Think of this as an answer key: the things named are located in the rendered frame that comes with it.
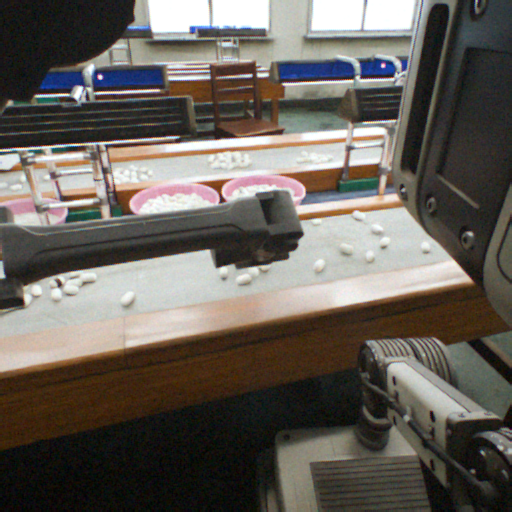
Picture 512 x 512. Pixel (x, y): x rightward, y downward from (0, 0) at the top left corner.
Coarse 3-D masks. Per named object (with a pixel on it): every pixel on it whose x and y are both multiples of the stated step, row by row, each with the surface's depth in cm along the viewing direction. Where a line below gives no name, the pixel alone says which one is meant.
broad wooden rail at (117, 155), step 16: (368, 128) 195; (384, 128) 195; (176, 144) 172; (192, 144) 172; (208, 144) 172; (224, 144) 172; (240, 144) 172; (256, 144) 172; (272, 144) 174; (288, 144) 176; (304, 144) 178; (320, 144) 180; (80, 160) 156; (112, 160) 159; (128, 160) 161
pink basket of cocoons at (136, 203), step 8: (168, 184) 133; (176, 184) 133; (184, 184) 133; (192, 184) 133; (144, 192) 128; (152, 192) 130; (160, 192) 132; (176, 192) 134; (184, 192) 134; (192, 192) 133; (200, 192) 132; (208, 192) 130; (216, 192) 127; (136, 200) 124; (144, 200) 128; (208, 200) 131; (216, 200) 125; (136, 208) 123
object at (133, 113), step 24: (0, 120) 74; (24, 120) 75; (48, 120) 76; (72, 120) 77; (96, 120) 77; (120, 120) 79; (144, 120) 80; (168, 120) 81; (192, 120) 82; (0, 144) 74; (24, 144) 75; (48, 144) 76; (72, 144) 77
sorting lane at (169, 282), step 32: (320, 224) 114; (352, 224) 115; (384, 224) 115; (416, 224) 115; (192, 256) 100; (320, 256) 100; (352, 256) 100; (384, 256) 100; (416, 256) 100; (448, 256) 100; (96, 288) 89; (128, 288) 89; (160, 288) 89; (192, 288) 89; (224, 288) 89; (256, 288) 89; (0, 320) 80; (32, 320) 80; (64, 320) 80; (96, 320) 80
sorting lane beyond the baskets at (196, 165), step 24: (336, 144) 181; (360, 144) 181; (72, 168) 154; (168, 168) 154; (192, 168) 154; (216, 168) 154; (240, 168) 154; (264, 168) 154; (0, 192) 134; (24, 192) 134
